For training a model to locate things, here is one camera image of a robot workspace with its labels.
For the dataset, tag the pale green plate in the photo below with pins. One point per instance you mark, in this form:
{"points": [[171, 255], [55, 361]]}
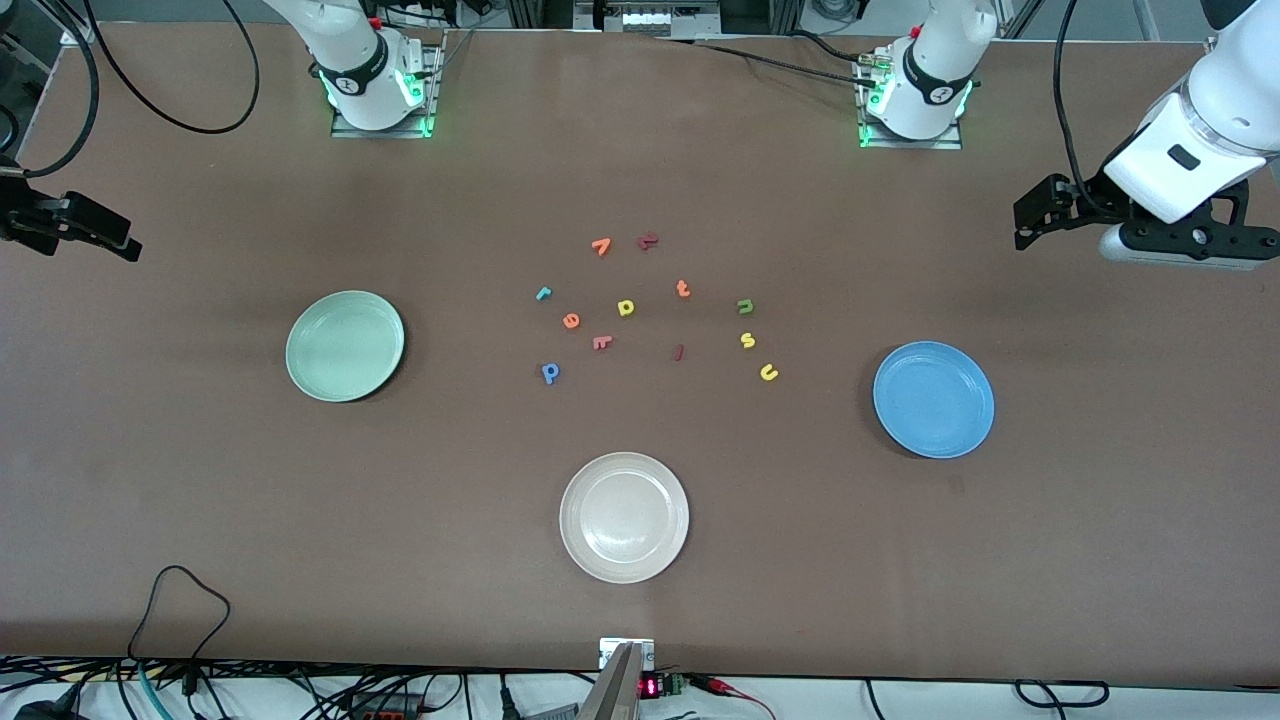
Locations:
{"points": [[345, 346]]}

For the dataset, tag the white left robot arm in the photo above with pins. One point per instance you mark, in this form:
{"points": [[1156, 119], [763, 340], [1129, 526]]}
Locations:
{"points": [[930, 60]]}

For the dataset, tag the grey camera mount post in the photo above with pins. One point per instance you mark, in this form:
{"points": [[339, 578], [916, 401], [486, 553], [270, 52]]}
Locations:
{"points": [[615, 690]]}

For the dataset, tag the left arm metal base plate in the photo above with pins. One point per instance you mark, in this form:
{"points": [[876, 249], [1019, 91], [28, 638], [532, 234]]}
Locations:
{"points": [[950, 143]]}

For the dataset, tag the orange foam letter v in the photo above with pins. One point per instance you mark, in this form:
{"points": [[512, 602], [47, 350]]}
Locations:
{"points": [[600, 247]]}

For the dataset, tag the blue plate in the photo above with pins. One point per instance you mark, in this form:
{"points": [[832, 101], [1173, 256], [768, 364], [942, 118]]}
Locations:
{"points": [[933, 399]]}

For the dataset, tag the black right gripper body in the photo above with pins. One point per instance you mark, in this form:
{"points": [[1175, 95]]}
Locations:
{"points": [[20, 217]]}

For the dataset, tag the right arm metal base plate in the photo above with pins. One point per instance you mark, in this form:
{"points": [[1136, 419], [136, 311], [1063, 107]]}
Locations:
{"points": [[432, 100]]}

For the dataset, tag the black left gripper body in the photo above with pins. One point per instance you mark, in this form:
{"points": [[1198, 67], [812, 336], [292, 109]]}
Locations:
{"points": [[1083, 196]]}

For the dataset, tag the aluminium corner bracket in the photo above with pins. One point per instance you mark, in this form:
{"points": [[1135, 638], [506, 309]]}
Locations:
{"points": [[68, 38]]}

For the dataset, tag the red LED display module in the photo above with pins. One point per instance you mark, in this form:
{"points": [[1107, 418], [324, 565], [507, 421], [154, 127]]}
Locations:
{"points": [[650, 687]]}

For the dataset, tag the grey equipment box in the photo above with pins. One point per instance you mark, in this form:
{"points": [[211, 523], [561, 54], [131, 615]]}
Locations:
{"points": [[645, 18]]}

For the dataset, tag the black power plug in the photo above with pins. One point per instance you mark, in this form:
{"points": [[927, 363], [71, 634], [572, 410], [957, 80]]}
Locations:
{"points": [[45, 708]]}

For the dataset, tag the beige plate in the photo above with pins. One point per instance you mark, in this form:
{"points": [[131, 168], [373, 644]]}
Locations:
{"points": [[624, 517]]}

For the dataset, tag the silver camera mount plate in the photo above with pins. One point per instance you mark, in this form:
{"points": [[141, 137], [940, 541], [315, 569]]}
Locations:
{"points": [[609, 650]]}

